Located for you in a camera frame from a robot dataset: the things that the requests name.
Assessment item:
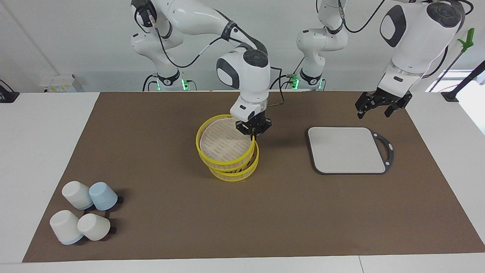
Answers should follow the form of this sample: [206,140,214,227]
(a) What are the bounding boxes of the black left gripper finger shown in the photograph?
[385,95,413,117]
[355,92,377,118]

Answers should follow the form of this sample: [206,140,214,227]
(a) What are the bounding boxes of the yellow steamer top tier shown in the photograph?
[196,115,255,170]

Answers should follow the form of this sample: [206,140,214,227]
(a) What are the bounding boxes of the yellow steamer tier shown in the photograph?
[196,115,255,170]
[208,141,261,182]

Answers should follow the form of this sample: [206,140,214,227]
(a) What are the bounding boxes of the yellow steamer bottom tier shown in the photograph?
[208,141,261,182]

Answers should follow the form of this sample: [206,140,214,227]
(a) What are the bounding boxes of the grey cutting board dark rim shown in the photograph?
[306,127,394,175]

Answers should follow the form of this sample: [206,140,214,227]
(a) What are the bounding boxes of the black stand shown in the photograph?
[441,61,485,102]

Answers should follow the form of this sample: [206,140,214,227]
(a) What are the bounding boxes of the brown table mat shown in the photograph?
[22,90,485,263]

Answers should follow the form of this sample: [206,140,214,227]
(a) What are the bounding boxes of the green tipped pole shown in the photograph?
[432,28,476,91]

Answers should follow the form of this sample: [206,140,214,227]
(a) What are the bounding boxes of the black cup rack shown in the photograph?
[81,195,124,235]

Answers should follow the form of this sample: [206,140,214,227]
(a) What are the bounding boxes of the light blue plastic cup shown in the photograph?
[89,182,118,211]

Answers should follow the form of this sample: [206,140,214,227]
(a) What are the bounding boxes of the white plastic cup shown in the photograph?
[50,210,84,245]
[77,213,111,242]
[62,181,94,210]

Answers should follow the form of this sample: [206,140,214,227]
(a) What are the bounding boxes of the black desk device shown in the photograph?
[0,80,20,104]

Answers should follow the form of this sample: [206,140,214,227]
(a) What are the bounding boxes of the black base cable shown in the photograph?
[269,57,304,90]

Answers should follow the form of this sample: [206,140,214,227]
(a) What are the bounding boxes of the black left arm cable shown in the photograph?
[338,0,387,34]

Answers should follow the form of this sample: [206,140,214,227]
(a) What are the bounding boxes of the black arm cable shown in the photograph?
[150,8,285,107]
[338,0,387,34]

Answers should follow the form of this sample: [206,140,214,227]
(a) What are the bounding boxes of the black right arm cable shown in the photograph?
[150,8,285,107]

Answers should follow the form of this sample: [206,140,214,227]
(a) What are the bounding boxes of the white wall socket box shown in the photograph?
[40,74,78,93]

